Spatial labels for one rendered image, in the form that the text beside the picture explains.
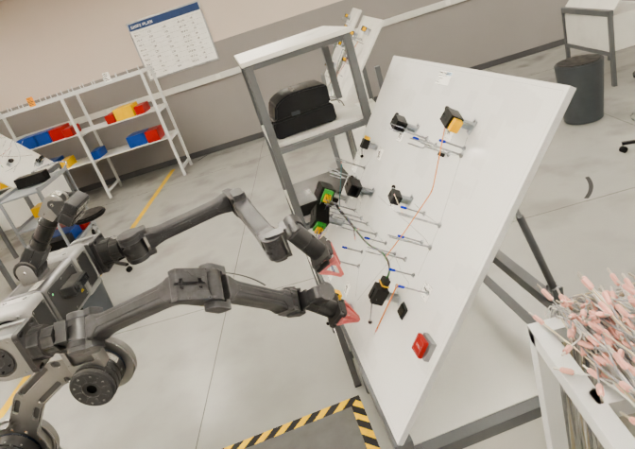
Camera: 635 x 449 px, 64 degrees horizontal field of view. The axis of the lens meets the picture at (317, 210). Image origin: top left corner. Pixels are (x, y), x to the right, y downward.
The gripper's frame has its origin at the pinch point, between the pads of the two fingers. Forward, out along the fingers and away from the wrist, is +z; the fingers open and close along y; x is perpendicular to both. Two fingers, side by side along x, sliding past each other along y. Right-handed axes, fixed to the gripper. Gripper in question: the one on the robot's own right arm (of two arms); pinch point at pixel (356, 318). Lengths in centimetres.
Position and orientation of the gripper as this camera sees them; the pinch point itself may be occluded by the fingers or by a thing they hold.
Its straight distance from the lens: 166.2
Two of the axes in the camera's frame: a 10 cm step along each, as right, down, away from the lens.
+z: 8.6, 3.8, 3.5
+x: -5.0, 7.8, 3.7
